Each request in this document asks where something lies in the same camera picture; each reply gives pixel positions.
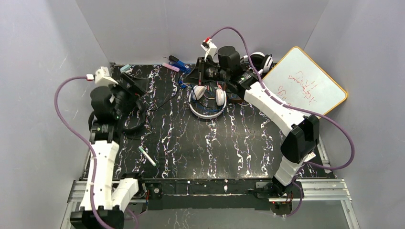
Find white headphones with blue cable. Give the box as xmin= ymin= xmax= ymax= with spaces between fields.
xmin=188 ymin=85 xmax=227 ymax=120

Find black headphones with cable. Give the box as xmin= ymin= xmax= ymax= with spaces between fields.
xmin=88 ymin=85 xmax=184 ymax=140

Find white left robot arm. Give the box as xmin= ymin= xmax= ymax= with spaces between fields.
xmin=70 ymin=70 xmax=147 ymax=229

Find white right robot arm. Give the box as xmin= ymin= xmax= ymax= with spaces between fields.
xmin=189 ymin=46 xmax=320 ymax=188

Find black and white headphones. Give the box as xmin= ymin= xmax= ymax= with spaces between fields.
xmin=250 ymin=52 xmax=273 ymax=75

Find blue stapler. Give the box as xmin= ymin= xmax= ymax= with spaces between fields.
xmin=168 ymin=55 xmax=192 ymax=73

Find white marker pen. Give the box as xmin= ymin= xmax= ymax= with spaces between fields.
xmin=138 ymin=146 xmax=157 ymax=167

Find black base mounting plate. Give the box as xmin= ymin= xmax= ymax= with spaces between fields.
xmin=115 ymin=178 xmax=303 ymax=212

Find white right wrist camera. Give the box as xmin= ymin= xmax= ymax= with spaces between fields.
xmin=201 ymin=37 xmax=217 ymax=61

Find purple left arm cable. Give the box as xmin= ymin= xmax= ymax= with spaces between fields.
xmin=54 ymin=75 xmax=140 ymax=229

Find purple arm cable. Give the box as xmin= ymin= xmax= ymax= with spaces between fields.
xmin=54 ymin=75 xmax=140 ymax=229
xmin=209 ymin=26 xmax=356 ymax=218

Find whiteboard with orange frame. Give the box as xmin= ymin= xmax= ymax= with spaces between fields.
xmin=263 ymin=46 xmax=348 ymax=115

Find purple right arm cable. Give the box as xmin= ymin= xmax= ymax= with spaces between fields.
xmin=209 ymin=26 xmax=356 ymax=218

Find aluminium frame rail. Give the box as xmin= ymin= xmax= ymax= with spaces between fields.
xmin=67 ymin=180 xmax=352 ymax=203

